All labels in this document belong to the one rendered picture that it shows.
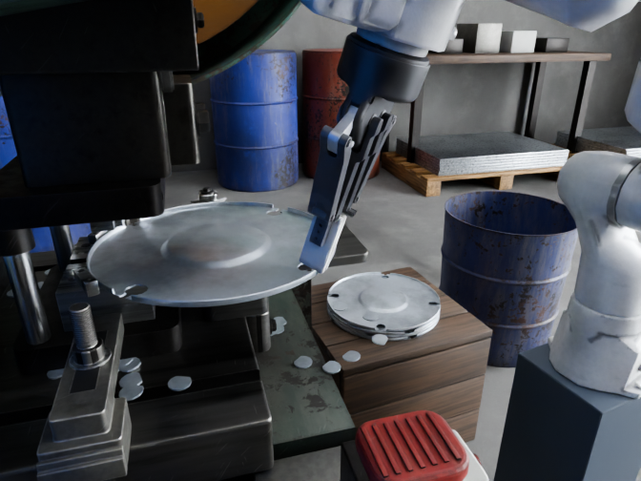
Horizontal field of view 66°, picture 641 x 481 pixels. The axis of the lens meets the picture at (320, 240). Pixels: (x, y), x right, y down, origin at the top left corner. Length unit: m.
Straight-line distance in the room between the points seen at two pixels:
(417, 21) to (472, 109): 4.22
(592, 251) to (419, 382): 0.52
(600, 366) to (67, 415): 0.82
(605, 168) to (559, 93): 4.24
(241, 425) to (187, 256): 0.21
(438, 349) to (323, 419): 0.68
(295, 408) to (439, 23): 0.40
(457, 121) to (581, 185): 3.69
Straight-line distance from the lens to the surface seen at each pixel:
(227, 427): 0.47
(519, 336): 1.71
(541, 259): 1.58
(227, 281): 0.52
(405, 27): 0.41
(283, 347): 0.65
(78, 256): 0.64
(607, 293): 0.93
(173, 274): 0.55
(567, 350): 1.00
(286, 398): 0.58
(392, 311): 1.24
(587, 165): 0.91
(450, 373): 1.27
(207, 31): 0.89
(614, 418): 1.01
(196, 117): 0.53
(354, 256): 0.58
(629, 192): 0.87
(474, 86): 4.59
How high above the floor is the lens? 1.02
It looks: 23 degrees down
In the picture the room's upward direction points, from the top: straight up
